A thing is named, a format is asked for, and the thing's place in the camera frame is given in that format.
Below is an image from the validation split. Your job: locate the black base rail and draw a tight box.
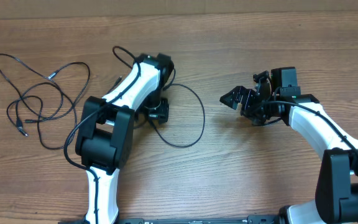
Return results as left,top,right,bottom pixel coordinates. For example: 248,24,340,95
57,214,287,224

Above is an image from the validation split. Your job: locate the black cable two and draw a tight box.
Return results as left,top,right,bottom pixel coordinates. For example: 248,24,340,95
107,76,206,149

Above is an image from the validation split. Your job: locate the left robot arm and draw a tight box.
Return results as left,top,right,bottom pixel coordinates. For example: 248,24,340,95
75,54,174,223

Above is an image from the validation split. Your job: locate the black cable three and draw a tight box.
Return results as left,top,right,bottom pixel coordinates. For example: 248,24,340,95
0,53,91,124

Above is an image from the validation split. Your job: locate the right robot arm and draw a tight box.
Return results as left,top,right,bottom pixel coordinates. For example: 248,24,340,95
219,67,358,223

